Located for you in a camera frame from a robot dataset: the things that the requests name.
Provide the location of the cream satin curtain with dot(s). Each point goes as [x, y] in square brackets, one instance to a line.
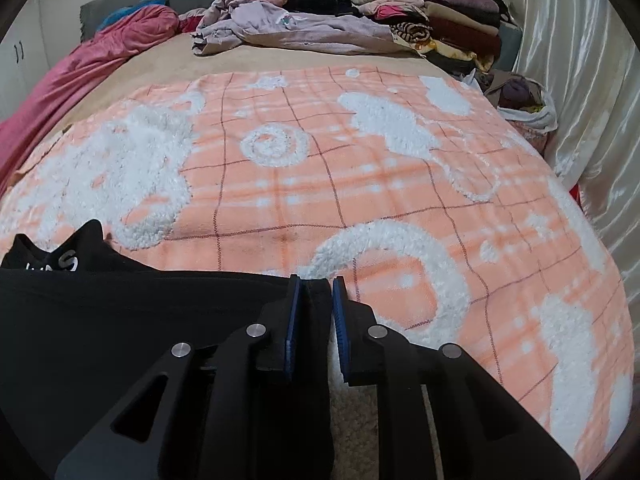
[575, 60]

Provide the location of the grey blue cushion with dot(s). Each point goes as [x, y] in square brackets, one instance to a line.
[511, 47]

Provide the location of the teal cloth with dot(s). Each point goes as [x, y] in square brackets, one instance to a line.
[125, 10]

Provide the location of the beige bed sheet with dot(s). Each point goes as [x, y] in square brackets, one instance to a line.
[150, 65]

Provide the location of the white wardrobe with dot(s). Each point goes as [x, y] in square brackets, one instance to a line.
[20, 60]

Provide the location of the pink quilt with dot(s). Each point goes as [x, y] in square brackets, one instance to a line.
[65, 70]

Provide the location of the white bag of clothes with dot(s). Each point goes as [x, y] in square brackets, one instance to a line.
[522, 95]

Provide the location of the black sweater with orange patches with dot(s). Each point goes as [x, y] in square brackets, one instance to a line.
[125, 320]

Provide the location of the black crumpled garment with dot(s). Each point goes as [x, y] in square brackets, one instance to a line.
[320, 4]

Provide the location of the stack of folded clothes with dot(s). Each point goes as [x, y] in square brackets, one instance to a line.
[450, 15]

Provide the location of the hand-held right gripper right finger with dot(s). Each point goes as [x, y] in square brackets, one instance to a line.
[341, 330]

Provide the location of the magenta cloth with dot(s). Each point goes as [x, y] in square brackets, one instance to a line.
[191, 23]

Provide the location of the lilac crumpled garment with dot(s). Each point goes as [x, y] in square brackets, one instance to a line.
[310, 27]

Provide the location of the orange and white fluffy blanket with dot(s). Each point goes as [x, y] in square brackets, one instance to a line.
[350, 175]

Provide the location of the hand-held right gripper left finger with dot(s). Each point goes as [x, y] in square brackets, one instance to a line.
[293, 325]

